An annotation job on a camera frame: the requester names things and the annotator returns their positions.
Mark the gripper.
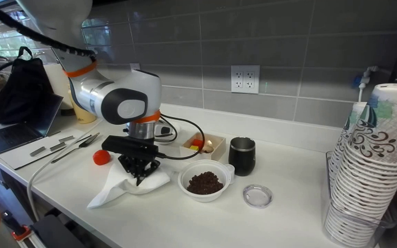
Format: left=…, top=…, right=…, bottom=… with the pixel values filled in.
left=118, top=155, right=161, bottom=186

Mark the white napkin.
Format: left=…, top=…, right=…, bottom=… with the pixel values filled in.
left=87, top=161, right=171, bottom=209

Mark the red toy tomato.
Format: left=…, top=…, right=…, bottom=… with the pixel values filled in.
left=93, top=150, right=111, bottom=166

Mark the white bowl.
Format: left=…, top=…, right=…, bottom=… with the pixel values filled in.
left=177, top=159, right=235, bottom=203

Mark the heap of brown beans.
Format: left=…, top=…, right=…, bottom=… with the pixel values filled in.
left=186, top=171, right=224, bottom=195

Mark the beige cup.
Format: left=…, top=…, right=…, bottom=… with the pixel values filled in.
left=68, top=89, right=98, bottom=124

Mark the wooden box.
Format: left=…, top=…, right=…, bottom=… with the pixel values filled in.
left=180, top=132, right=227, bottom=162

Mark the black metal tumbler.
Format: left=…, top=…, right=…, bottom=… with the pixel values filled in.
left=228, top=137, right=256, bottom=177

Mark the white jug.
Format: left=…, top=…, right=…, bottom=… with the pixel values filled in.
left=43, top=63, right=75, bottom=116

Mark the white cutting board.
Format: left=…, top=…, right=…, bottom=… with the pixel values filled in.
left=0, top=128, right=95, bottom=170

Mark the clear plastic lid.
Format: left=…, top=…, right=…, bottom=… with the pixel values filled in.
left=243, top=184, right=274, bottom=209

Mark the dark laptop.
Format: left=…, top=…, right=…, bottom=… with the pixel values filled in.
left=0, top=94, right=64, bottom=160

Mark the orange clamp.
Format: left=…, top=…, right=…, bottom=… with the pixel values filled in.
left=10, top=226, right=32, bottom=242

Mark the black bag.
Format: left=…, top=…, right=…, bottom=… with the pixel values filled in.
left=0, top=46, right=55, bottom=125

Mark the window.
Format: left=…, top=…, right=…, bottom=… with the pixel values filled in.
left=0, top=3, right=58, bottom=64

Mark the stack of paper cups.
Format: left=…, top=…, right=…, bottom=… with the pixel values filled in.
left=324, top=83, right=397, bottom=247
left=327, top=102, right=368, bottom=193

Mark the white water valve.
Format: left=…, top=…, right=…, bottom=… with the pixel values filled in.
left=353, top=65, right=380, bottom=103

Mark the clear plastic cup holder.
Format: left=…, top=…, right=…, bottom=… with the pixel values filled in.
left=322, top=150, right=397, bottom=248

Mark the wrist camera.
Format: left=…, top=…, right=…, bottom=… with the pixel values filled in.
left=102, top=135, right=160, bottom=161

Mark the white cable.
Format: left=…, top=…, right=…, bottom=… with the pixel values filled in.
left=27, top=130, right=103, bottom=221

